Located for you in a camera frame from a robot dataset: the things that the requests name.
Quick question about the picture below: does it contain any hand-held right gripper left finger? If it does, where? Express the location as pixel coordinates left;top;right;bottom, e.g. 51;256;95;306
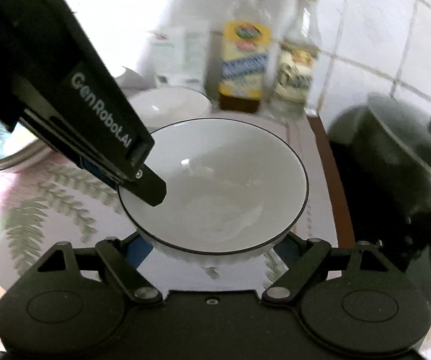
37;234;163;302

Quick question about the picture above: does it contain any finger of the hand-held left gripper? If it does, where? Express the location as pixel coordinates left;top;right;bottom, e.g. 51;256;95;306
79;155;122;190
119;165;168;207

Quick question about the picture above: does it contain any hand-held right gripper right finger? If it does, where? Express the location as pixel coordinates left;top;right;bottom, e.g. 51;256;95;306
261;232;388;301

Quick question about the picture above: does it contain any white bowl black rim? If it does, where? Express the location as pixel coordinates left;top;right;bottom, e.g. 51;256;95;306
117;118;310;267
127;86;213;129

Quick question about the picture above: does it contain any floral tablecloth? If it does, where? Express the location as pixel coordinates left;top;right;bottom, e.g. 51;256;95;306
0;109;351;297

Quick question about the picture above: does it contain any black cooking pot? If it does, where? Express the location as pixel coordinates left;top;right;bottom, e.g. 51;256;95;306
328;92;431;302

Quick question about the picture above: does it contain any clear plastic bag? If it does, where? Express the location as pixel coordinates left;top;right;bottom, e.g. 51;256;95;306
148;26;210;88

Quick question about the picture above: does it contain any dark sauce bottle yellow label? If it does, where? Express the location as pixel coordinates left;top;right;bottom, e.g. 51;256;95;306
217;0;273;114

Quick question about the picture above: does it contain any glass pot lid wooden knob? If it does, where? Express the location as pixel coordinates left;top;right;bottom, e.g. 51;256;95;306
367;92;431;196

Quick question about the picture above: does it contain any clear vinegar bottle yellow cap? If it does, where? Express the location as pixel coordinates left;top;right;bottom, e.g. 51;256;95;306
270;0;323;121

